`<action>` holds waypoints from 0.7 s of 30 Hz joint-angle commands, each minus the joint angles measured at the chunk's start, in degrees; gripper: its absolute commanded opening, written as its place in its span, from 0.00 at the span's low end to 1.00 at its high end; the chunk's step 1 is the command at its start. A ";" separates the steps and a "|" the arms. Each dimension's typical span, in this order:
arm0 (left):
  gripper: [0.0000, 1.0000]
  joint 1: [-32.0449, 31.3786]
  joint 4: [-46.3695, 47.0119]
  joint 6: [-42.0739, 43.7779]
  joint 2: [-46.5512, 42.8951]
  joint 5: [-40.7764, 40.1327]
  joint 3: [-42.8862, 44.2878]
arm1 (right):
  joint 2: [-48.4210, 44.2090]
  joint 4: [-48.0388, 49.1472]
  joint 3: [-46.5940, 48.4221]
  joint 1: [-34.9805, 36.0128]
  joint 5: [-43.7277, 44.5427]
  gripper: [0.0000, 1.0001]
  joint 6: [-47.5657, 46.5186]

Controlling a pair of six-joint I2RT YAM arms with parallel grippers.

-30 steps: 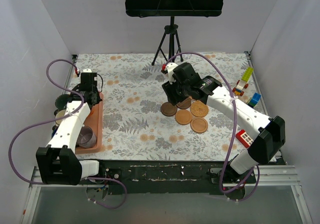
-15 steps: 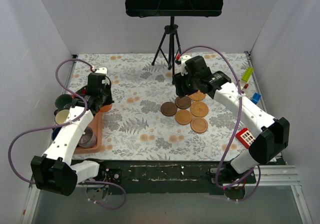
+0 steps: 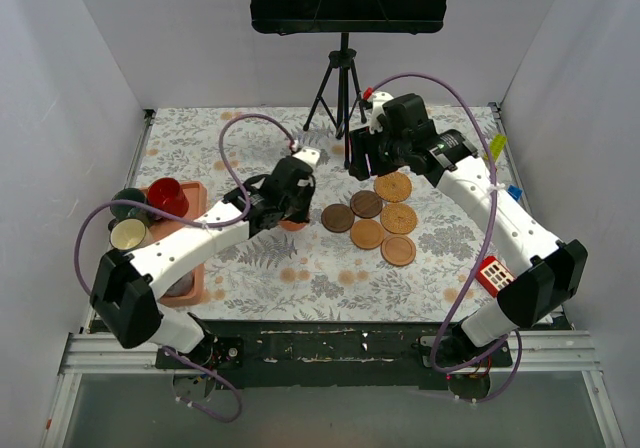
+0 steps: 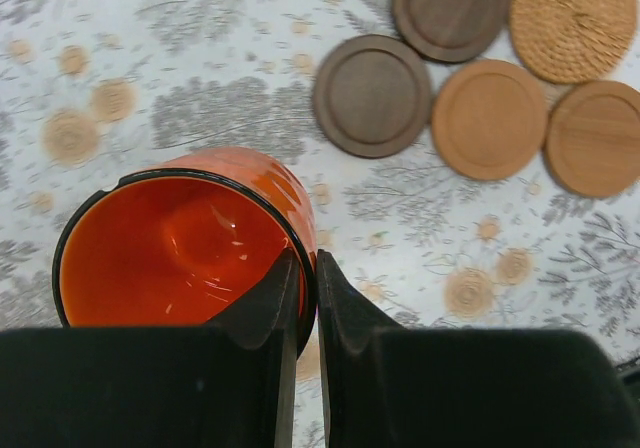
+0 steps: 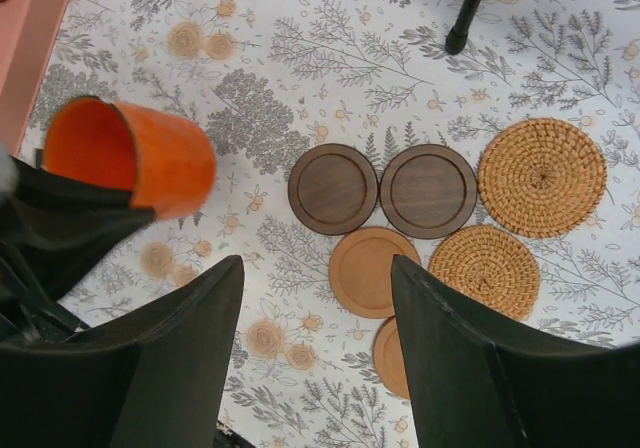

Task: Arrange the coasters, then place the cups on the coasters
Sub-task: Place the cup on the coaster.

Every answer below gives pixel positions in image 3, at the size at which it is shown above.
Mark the dark green cup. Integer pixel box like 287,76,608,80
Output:
110,188,152,227

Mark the light wooden coaster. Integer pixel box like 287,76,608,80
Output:
381,234,416,267
350,219,385,250

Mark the blue green purple block toy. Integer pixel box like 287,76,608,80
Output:
507,185,523,202

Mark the orange cup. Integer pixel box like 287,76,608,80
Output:
279,220,308,232

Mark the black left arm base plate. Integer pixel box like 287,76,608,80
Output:
155,336,245,370

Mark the pink plastic tray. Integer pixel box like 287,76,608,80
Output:
149,181,207,308

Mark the cream white cup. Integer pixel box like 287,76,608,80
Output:
109,218,154,252

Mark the woven rattan coaster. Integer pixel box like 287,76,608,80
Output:
380,203,418,235
374,172,412,203

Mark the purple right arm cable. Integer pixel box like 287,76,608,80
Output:
362,71,525,403

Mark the toy car with yellow block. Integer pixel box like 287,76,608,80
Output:
483,134,507,162

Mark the red toy window block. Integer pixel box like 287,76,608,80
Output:
475,256,515,298

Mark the floral patterned table mat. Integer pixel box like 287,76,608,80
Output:
136,108,489,322

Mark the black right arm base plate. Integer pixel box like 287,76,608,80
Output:
415,336,512,369

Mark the red cup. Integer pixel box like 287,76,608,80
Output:
147,177,189,217

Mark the lilac purple cup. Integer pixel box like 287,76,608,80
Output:
165,272,194,297

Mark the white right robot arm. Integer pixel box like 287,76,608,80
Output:
349,92,588,366

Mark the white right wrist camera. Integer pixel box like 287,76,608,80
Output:
362,88,394,133

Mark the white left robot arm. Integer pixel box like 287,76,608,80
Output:
90,147,320,368

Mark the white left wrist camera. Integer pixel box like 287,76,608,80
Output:
293,146,322,169

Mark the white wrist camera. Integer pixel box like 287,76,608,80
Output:
293,146,322,169
362,88,394,133

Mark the black music stand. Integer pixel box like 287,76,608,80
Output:
250,0,447,142

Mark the dark walnut coaster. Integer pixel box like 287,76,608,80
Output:
350,190,384,219
321,203,355,233

